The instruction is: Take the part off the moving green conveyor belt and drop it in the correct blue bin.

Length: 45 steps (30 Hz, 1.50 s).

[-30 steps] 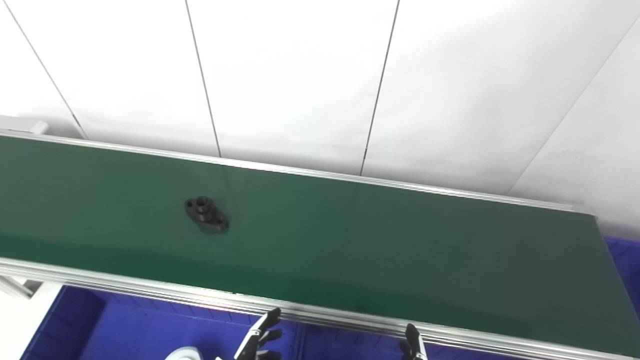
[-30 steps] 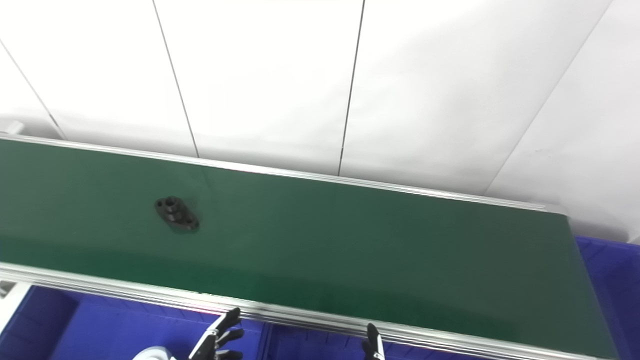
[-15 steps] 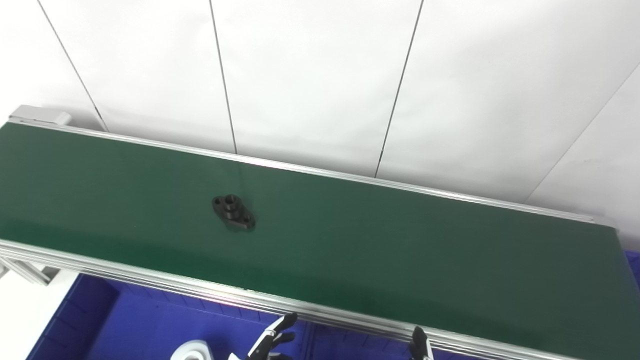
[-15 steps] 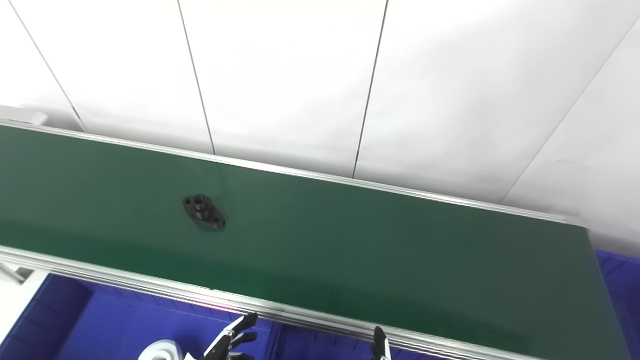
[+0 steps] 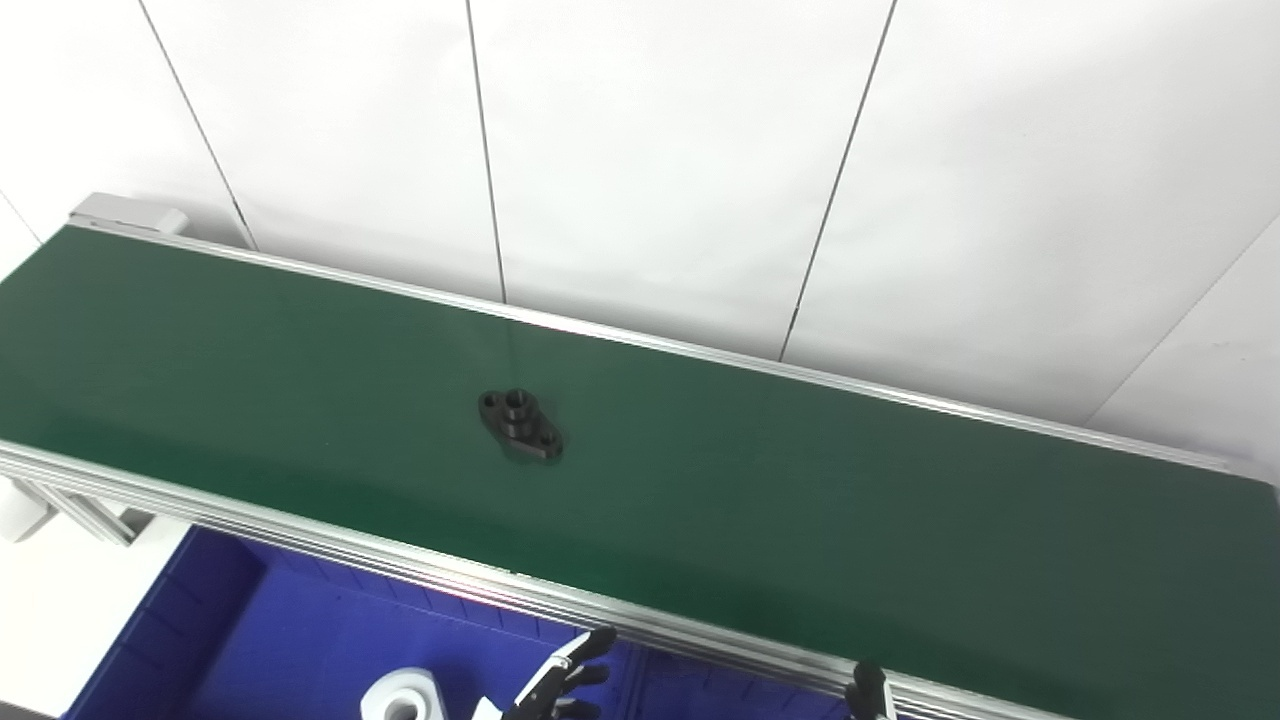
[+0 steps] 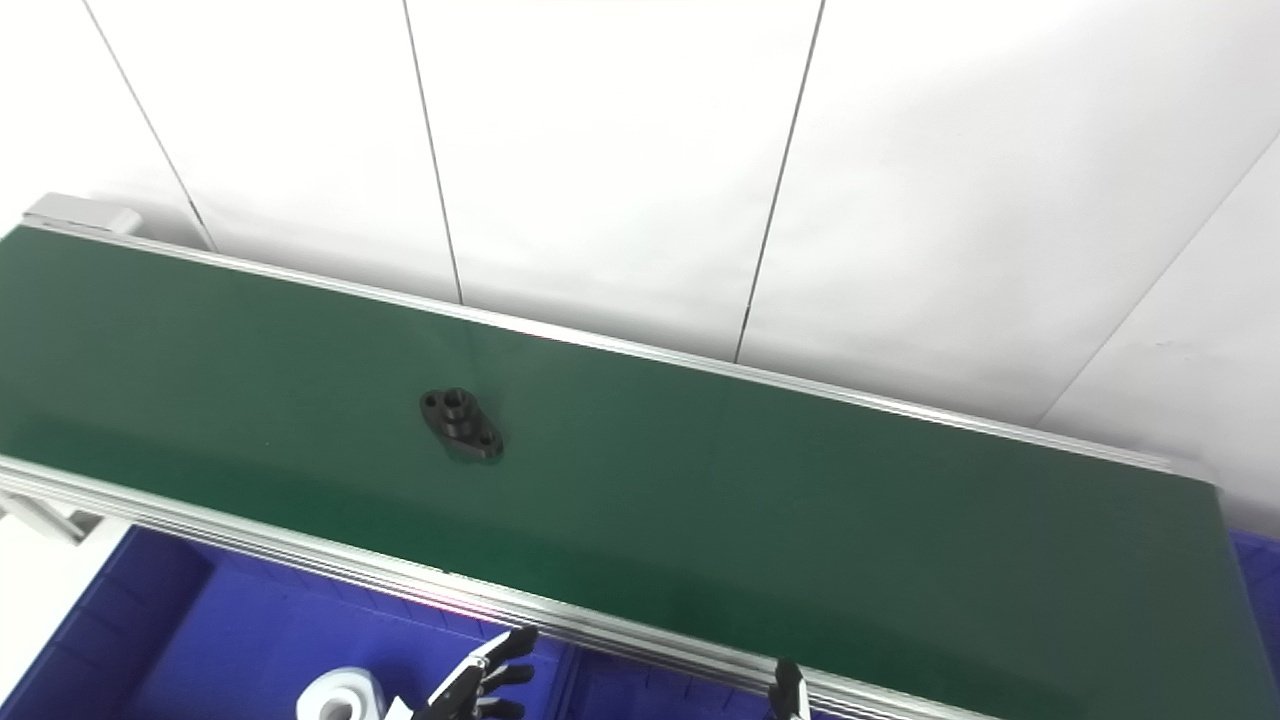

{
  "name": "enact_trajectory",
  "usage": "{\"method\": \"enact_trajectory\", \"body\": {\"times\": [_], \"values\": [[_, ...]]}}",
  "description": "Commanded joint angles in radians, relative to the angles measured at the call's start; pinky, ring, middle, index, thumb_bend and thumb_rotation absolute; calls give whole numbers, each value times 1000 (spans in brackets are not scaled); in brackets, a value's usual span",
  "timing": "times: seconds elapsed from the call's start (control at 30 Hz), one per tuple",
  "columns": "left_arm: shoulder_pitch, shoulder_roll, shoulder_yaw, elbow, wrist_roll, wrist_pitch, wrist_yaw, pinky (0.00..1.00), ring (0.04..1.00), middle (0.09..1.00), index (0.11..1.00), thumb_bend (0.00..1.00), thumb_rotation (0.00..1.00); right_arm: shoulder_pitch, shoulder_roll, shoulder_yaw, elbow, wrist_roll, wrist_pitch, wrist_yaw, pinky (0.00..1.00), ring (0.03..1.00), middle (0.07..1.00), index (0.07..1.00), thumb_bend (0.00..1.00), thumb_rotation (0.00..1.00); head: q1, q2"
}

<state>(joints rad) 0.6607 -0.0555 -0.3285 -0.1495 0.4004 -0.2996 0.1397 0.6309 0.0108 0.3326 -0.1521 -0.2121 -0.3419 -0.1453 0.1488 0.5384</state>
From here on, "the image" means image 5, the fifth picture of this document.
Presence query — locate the aluminium conveyor support bracket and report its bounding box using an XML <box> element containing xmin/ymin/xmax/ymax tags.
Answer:
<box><xmin>0</xmin><ymin>478</ymin><xmax>153</xmax><ymax>547</ymax></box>

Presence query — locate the grey conveyor end cap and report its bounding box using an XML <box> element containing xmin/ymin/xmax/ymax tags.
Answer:
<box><xmin>70</xmin><ymin>193</ymin><xmax>191</xmax><ymax>237</ymax></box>

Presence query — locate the aluminium conveyor side rail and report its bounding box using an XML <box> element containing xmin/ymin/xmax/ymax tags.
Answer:
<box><xmin>0</xmin><ymin>440</ymin><xmax>1081</xmax><ymax>720</ymax></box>
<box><xmin>70</xmin><ymin>215</ymin><xmax>1237</xmax><ymax>477</ymax></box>

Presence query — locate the white cylindrical plastic part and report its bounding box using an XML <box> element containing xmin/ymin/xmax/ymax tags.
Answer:
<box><xmin>360</xmin><ymin>667</ymin><xmax>447</xmax><ymax>720</ymax></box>

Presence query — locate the black flange part with boss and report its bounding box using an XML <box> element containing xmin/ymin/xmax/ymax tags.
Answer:
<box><xmin>478</xmin><ymin>388</ymin><xmax>565</xmax><ymax>464</ymax></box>

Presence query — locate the blue plastic bin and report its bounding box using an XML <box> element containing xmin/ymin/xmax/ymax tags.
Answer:
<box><xmin>62</xmin><ymin>527</ymin><xmax>641</xmax><ymax>720</ymax></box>
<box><xmin>632</xmin><ymin>645</ymin><xmax>853</xmax><ymax>720</ymax></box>

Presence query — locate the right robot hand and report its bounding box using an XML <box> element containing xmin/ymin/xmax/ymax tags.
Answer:
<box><xmin>845</xmin><ymin>662</ymin><xmax>896</xmax><ymax>720</ymax></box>

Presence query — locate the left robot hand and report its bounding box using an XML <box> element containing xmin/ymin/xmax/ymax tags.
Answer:
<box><xmin>500</xmin><ymin>628</ymin><xmax>619</xmax><ymax>720</ymax></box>

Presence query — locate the green conveyor belt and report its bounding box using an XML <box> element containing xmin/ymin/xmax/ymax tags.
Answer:
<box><xmin>0</xmin><ymin>225</ymin><xmax>1280</xmax><ymax>720</ymax></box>

